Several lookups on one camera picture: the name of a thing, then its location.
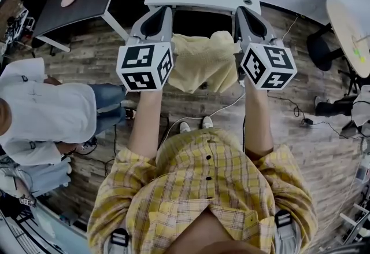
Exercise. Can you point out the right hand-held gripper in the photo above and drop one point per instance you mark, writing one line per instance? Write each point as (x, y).
(269, 67)

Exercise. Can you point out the small green object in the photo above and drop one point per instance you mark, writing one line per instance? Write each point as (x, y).
(359, 54)

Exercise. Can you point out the person's right forearm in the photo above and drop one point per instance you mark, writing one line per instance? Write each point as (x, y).
(257, 119)

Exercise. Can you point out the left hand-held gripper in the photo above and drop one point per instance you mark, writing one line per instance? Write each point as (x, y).
(138, 67)

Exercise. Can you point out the round wooden table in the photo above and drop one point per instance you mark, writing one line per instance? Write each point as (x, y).
(347, 33)

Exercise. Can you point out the white metal frame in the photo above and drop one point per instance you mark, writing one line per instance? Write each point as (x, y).
(351, 219)

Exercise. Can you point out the pile of black equipment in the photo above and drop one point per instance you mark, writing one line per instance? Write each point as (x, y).
(18, 27)

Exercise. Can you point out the person's right white shoe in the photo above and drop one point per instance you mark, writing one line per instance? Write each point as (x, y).
(207, 122)

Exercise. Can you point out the person's white shoe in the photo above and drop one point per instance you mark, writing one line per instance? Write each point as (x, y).
(185, 127)
(207, 122)

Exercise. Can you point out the person's left white shoe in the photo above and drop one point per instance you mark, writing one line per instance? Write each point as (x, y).
(185, 127)

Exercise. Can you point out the person's left forearm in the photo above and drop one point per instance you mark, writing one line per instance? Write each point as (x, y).
(144, 119)

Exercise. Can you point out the person's yellow plaid shirt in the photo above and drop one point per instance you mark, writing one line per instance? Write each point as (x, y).
(185, 177)

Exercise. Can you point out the yellow checked clothes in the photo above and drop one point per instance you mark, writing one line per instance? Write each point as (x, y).
(202, 59)

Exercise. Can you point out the black power adapter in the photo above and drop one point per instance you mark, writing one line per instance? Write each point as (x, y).
(307, 121)

